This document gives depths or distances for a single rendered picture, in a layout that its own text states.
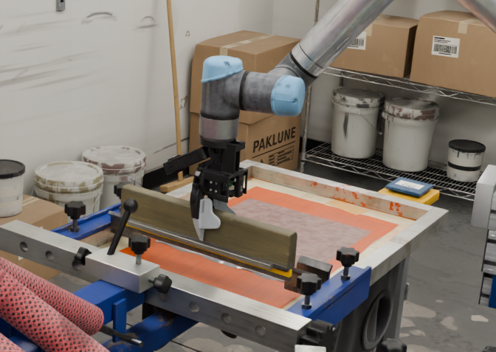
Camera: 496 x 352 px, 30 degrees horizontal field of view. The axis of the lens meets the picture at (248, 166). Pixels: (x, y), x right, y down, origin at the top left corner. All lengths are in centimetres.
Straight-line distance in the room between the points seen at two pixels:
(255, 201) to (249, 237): 55
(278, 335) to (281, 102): 43
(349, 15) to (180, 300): 62
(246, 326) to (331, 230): 65
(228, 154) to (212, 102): 11
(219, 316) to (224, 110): 39
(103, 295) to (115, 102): 324
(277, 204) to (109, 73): 253
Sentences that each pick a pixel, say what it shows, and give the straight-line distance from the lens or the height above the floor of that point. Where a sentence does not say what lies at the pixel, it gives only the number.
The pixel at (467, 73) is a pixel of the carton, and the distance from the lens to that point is 500.
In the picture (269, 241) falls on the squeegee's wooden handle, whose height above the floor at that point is 108.
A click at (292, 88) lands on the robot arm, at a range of 170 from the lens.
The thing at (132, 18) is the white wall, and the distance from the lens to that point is 481.
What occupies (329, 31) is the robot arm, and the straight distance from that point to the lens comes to 178.
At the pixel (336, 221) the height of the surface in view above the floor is 96.
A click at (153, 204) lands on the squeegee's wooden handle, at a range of 190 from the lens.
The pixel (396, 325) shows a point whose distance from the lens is 267.
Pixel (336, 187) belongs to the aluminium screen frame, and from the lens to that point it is 239.
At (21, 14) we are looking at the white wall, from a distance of 422.
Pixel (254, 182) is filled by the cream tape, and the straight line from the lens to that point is 247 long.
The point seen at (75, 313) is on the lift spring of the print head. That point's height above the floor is 109.
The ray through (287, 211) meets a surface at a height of 96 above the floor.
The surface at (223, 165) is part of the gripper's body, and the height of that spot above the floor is 121.
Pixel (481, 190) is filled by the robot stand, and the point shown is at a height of 120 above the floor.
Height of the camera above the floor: 176
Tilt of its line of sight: 18 degrees down
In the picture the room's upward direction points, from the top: 4 degrees clockwise
